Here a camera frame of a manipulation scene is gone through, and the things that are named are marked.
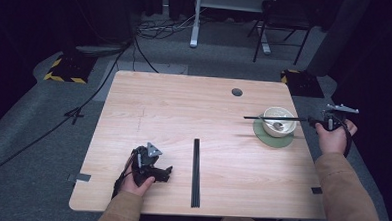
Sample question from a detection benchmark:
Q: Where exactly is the person's left hand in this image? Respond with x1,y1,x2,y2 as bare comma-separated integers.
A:
119,156,157,199

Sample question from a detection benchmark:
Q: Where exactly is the green round coaster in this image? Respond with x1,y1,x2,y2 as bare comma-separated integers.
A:
251,112,296,150

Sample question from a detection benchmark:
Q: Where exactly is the long black floor cable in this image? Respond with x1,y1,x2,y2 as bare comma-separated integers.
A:
0,36,133,190

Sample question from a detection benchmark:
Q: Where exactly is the tangle of floor cables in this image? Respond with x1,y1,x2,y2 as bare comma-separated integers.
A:
135,11,196,42

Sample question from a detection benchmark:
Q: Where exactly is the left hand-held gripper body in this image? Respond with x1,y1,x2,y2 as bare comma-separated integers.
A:
130,141,164,187

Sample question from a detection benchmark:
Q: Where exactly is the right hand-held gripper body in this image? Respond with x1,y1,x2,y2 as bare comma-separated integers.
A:
320,102,360,134

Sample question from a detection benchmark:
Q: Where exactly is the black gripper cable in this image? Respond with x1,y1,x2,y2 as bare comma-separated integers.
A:
111,148,140,201
335,114,355,159

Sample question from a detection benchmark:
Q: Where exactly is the black yellow striped stand base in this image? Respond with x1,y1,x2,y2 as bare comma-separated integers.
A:
43,51,98,86
279,68,327,99

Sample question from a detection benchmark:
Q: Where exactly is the black metal chair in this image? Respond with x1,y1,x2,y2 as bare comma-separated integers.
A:
245,0,314,66

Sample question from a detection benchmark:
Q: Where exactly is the short black floor cable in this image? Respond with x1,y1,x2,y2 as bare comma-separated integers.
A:
131,37,161,74

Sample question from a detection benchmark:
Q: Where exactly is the white desk frame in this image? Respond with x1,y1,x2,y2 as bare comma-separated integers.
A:
189,0,274,56

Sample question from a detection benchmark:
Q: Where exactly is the cream ceramic bowl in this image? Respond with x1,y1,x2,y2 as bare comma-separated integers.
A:
262,105,299,140

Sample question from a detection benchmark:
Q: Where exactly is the grey curtain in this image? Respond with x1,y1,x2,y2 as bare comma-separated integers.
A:
306,0,372,79

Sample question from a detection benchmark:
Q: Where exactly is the person's right hand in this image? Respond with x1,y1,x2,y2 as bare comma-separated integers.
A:
313,117,359,158

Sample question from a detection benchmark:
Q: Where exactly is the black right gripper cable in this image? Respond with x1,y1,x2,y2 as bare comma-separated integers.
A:
335,114,355,159

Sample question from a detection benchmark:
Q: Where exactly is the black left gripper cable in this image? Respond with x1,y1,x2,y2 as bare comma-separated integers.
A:
111,148,140,201

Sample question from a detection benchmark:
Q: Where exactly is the metal spoon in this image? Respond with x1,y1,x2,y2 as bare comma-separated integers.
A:
258,113,286,132

